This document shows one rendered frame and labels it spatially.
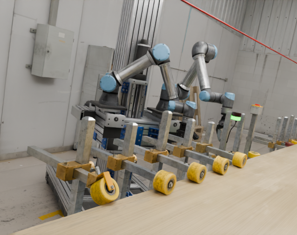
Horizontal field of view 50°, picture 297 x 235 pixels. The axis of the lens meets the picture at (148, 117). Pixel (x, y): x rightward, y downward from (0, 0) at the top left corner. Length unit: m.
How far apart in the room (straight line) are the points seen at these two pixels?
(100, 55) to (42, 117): 1.14
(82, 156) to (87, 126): 0.11
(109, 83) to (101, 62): 2.32
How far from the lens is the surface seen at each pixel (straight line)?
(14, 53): 4.00
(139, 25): 2.67
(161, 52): 2.21
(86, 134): 1.15
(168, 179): 1.19
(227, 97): 2.40
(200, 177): 1.44
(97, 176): 1.07
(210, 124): 1.97
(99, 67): 4.55
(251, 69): 10.18
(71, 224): 0.93
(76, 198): 1.23
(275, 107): 9.95
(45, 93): 4.34
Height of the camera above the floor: 1.34
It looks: 8 degrees down
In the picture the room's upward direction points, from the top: 10 degrees clockwise
